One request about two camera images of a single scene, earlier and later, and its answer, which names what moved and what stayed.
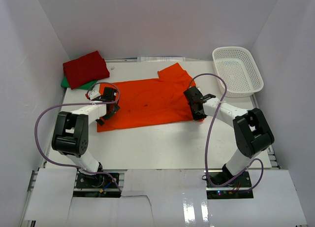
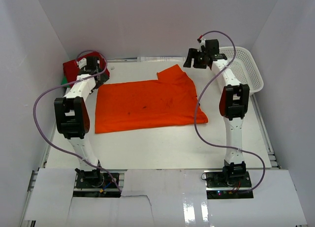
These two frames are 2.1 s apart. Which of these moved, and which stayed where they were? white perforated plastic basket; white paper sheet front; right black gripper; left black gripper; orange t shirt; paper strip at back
Moved: right black gripper; left black gripper
Stayed: white paper sheet front; paper strip at back; white perforated plastic basket; orange t shirt
